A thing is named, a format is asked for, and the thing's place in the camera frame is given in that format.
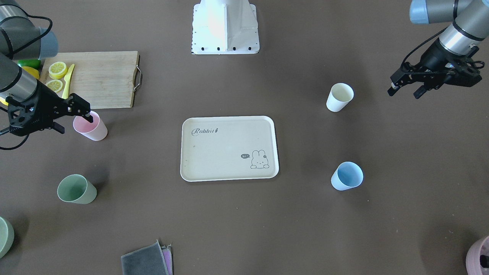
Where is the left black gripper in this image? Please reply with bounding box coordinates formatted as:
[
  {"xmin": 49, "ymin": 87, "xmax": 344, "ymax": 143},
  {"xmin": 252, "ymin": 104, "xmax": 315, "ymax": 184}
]
[{"xmin": 387, "ymin": 39, "xmax": 482, "ymax": 99}]

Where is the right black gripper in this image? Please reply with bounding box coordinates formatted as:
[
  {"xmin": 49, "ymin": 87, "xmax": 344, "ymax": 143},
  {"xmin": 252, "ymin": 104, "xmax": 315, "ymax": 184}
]
[{"xmin": 6, "ymin": 84, "xmax": 93, "ymax": 136}]

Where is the pink cup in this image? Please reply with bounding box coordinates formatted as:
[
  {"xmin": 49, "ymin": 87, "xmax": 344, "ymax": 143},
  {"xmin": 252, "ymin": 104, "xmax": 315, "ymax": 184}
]
[{"xmin": 72, "ymin": 111, "xmax": 108, "ymax": 141}]

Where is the cream white cup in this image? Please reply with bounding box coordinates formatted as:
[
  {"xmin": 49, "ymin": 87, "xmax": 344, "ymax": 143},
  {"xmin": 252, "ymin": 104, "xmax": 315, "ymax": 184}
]
[{"xmin": 326, "ymin": 83, "xmax": 354, "ymax": 112}]

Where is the green cup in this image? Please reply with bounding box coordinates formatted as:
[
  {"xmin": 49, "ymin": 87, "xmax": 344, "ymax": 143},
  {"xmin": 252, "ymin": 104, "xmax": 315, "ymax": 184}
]
[{"xmin": 57, "ymin": 174, "xmax": 97, "ymax": 205}]

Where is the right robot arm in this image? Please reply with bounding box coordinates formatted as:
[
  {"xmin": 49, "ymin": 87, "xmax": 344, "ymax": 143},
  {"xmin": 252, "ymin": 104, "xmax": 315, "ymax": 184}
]
[{"xmin": 0, "ymin": 0, "xmax": 93, "ymax": 136}]

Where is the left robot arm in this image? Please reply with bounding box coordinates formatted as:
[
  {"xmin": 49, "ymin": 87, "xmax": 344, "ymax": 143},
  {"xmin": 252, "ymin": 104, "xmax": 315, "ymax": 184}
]
[{"xmin": 388, "ymin": 0, "xmax": 489, "ymax": 99}]

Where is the beige rabbit tray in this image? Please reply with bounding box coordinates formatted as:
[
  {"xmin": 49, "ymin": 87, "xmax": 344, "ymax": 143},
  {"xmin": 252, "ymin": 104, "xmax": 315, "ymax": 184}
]
[{"xmin": 180, "ymin": 115, "xmax": 279, "ymax": 182}]

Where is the yellow plastic knife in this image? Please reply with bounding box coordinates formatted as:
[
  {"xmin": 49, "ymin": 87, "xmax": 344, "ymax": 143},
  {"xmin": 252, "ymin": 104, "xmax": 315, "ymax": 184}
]
[{"xmin": 61, "ymin": 64, "xmax": 75, "ymax": 99}]

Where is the lemon slice lower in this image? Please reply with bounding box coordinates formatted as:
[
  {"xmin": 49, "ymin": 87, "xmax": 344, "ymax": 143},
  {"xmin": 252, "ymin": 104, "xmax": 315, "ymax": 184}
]
[{"xmin": 45, "ymin": 79, "xmax": 63, "ymax": 93}]

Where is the lemon slice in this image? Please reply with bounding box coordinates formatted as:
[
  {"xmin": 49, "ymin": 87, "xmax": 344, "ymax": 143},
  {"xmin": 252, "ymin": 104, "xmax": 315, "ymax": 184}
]
[
  {"xmin": 48, "ymin": 61, "xmax": 68, "ymax": 79},
  {"xmin": 45, "ymin": 79, "xmax": 63, "ymax": 93}
]

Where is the lemon slice upper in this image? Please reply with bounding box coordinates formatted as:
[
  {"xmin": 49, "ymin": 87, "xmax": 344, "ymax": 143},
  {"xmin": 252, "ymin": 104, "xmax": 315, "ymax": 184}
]
[{"xmin": 48, "ymin": 61, "xmax": 68, "ymax": 79}]

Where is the wooden cutting board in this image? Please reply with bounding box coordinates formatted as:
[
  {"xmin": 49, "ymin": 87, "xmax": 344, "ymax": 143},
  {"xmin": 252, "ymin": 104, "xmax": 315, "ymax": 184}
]
[{"xmin": 40, "ymin": 52, "xmax": 139, "ymax": 109}]

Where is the yellow lemon upper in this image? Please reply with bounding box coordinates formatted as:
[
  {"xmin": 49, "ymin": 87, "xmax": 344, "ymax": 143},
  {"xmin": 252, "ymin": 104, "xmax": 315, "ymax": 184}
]
[{"xmin": 21, "ymin": 66, "xmax": 40, "ymax": 80}]

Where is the yellow lemon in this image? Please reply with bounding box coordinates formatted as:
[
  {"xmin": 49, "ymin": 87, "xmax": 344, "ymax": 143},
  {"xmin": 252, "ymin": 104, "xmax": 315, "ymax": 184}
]
[
  {"xmin": 21, "ymin": 66, "xmax": 40, "ymax": 80},
  {"xmin": 0, "ymin": 97, "xmax": 9, "ymax": 106}
]

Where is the green lime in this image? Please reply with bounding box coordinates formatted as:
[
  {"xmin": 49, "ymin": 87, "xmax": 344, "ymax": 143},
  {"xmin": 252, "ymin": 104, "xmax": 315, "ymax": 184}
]
[{"xmin": 17, "ymin": 59, "xmax": 41, "ymax": 70}]

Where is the yellow lemon lower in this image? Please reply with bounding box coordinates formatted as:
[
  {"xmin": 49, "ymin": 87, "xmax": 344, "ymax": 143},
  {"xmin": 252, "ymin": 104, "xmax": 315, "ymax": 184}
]
[{"xmin": 0, "ymin": 97, "xmax": 9, "ymax": 106}]

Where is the blue cup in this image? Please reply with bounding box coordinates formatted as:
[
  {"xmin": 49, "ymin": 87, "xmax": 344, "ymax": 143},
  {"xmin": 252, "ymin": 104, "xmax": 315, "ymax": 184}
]
[{"xmin": 331, "ymin": 162, "xmax": 364, "ymax": 190}]

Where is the green bowl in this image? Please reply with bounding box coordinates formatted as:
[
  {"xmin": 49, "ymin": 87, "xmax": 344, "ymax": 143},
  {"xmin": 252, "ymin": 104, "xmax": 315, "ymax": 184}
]
[{"xmin": 0, "ymin": 217, "xmax": 15, "ymax": 258}]

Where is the grey cloth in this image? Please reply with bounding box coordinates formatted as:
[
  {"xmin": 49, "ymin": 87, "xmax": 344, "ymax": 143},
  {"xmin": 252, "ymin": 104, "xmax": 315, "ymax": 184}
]
[{"xmin": 121, "ymin": 241, "xmax": 168, "ymax": 275}]

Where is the pink cloth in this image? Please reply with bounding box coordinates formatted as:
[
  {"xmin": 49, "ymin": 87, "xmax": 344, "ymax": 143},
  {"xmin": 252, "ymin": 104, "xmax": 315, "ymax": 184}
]
[{"xmin": 161, "ymin": 245, "xmax": 173, "ymax": 275}]

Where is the pink bowl with ice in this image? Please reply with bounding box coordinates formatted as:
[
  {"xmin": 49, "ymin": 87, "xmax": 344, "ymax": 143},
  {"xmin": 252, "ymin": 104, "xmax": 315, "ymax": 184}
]
[{"xmin": 466, "ymin": 236, "xmax": 489, "ymax": 275}]

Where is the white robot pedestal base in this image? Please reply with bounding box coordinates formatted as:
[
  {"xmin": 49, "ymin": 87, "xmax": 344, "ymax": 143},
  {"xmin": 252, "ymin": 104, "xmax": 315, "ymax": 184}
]
[{"xmin": 191, "ymin": 0, "xmax": 260, "ymax": 55}]

